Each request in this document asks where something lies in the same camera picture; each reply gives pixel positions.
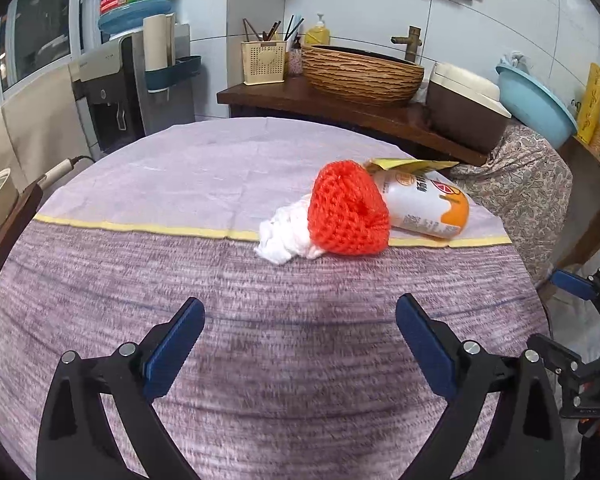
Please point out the small pink bottle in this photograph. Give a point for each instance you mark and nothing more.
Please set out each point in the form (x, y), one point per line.
(296, 60)

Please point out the window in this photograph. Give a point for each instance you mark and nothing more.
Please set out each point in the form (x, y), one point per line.
(40, 15)

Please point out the light blue plastic basin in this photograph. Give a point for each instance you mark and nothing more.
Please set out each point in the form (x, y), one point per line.
(540, 105)

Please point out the grey rag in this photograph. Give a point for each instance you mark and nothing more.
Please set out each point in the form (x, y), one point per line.
(514, 59)

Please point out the white tissue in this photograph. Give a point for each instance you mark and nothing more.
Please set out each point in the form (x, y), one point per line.
(282, 237)

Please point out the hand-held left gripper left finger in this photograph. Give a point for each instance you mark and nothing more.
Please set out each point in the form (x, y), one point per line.
(175, 345)

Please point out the dark blue dispenser tray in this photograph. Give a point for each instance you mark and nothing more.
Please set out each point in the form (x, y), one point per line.
(177, 72)

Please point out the purple striped tablecloth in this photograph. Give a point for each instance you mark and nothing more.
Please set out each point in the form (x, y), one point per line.
(230, 285)

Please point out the beige cloth cover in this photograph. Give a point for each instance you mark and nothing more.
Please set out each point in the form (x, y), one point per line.
(35, 125)

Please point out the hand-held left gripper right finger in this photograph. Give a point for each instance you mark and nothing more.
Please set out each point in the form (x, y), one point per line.
(425, 345)

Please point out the yellow foil wrapper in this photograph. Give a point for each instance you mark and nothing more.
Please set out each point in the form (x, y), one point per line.
(410, 164)

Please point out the orange white plastic bottle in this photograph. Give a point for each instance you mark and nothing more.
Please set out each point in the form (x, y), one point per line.
(425, 205)

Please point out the cream paper cup tube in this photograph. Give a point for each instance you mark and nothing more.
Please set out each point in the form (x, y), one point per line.
(157, 42)

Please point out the bundle of dark utensils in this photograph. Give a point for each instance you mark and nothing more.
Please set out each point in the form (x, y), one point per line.
(270, 32)

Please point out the woven wicker basin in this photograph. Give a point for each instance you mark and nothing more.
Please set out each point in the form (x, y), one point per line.
(362, 75)

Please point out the tall yellow package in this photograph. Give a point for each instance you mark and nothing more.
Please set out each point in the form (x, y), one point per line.
(592, 102)

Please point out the paisley print cloth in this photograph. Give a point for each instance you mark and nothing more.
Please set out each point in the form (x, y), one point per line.
(525, 185)

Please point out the cream perforated utensil holder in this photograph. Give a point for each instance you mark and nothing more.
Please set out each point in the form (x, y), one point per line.
(264, 62)

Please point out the bamboo style faucet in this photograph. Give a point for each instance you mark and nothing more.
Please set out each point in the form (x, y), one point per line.
(410, 42)

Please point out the brown container cream lid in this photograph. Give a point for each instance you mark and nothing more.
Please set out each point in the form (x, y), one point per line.
(460, 105)

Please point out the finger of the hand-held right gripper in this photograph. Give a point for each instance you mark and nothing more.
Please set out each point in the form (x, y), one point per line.
(572, 285)
(560, 355)

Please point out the dark wooden side table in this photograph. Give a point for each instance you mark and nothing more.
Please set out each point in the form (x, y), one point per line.
(15, 225)

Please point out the water dispenser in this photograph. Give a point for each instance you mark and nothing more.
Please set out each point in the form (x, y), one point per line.
(110, 95)

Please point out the dark wooden counter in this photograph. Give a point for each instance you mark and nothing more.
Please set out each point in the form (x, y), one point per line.
(330, 110)

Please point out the yellow soap pump bottle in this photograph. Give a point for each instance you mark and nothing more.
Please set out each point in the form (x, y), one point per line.
(317, 35)

